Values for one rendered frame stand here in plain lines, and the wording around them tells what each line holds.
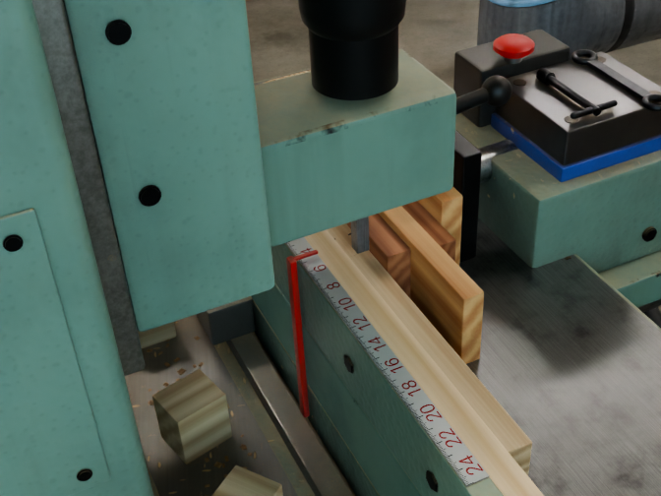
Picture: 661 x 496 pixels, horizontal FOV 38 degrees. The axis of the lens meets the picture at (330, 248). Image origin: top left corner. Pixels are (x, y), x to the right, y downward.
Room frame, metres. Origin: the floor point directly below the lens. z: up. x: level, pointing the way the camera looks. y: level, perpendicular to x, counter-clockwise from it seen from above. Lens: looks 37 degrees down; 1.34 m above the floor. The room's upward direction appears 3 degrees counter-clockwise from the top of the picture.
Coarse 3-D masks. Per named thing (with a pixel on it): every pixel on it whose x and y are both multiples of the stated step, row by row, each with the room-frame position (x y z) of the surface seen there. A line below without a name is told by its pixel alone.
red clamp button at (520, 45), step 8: (496, 40) 0.65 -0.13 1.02; (504, 40) 0.65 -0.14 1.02; (512, 40) 0.65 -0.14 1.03; (520, 40) 0.65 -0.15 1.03; (528, 40) 0.65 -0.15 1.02; (496, 48) 0.64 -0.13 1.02; (504, 48) 0.64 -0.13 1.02; (512, 48) 0.64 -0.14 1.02; (520, 48) 0.64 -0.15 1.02; (528, 48) 0.64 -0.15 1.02; (504, 56) 0.64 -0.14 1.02; (512, 56) 0.64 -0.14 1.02; (520, 56) 0.63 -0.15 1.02
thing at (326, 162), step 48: (288, 96) 0.50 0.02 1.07; (384, 96) 0.49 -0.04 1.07; (432, 96) 0.49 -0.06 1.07; (288, 144) 0.45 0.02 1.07; (336, 144) 0.46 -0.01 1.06; (384, 144) 0.47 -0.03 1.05; (432, 144) 0.49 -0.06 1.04; (288, 192) 0.45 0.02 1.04; (336, 192) 0.46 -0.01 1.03; (384, 192) 0.47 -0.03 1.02; (432, 192) 0.49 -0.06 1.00; (288, 240) 0.45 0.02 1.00
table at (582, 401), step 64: (512, 256) 0.55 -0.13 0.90; (576, 256) 0.55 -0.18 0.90; (512, 320) 0.48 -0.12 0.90; (576, 320) 0.48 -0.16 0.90; (640, 320) 0.48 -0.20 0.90; (320, 384) 0.47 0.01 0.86; (512, 384) 0.42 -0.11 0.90; (576, 384) 0.42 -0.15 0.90; (640, 384) 0.42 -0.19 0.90; (384, 448) 0.38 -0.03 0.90; (576, 448) 0.37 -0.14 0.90; (640, 448) 0.37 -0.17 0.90
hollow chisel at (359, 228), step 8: (352, 224) 0.51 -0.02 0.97; (360, 224) 0.50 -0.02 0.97; (368, 224) 0.50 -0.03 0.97; (352, 232) 0.51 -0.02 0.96; (360, 232) 0.50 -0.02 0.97; (368, 232) 0.50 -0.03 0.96; (352, 240) 0.51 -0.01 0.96; (360, 240) 0.50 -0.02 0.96; (368, 240) 0.50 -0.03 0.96; (360, 248) 0.50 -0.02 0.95; (368, 248) 0.50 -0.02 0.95
